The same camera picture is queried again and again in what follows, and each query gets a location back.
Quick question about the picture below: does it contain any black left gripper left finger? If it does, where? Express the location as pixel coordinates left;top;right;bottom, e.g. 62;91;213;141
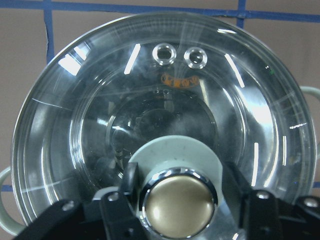
16;162;148;240

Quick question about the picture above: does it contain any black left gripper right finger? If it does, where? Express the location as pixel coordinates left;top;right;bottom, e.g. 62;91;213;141
222;162;320;240

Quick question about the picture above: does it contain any glass pot lid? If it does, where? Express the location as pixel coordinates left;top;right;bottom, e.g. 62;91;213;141
12;12;317;240

